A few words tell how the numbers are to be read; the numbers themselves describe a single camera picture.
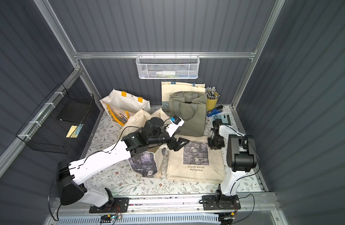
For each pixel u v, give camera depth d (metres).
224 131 0.69
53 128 0.72
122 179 0.83
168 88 1.05
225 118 1.09
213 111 1.12
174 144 0.59
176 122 0.58
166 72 0.87
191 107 0.84
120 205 0.73
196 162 0.87
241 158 0.50
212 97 1.02
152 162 0.71
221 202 0.68
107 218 0.70
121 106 1.08
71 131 0.74
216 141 0.81
